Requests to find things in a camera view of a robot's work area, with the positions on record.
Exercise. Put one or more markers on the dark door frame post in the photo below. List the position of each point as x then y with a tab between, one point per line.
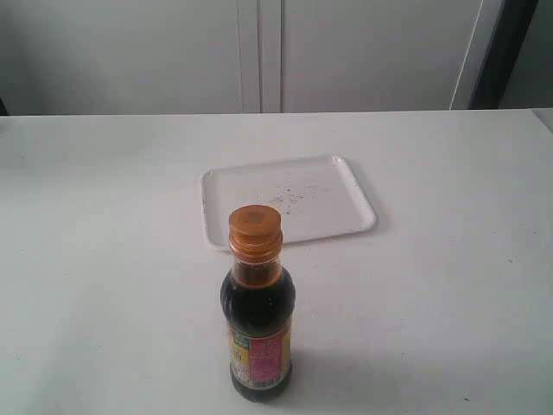
509	32

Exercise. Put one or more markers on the white rectangular plastic tray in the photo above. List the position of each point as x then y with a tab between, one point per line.
318	197

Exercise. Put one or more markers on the dark soy sauce bottle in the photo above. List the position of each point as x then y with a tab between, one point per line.
258	297

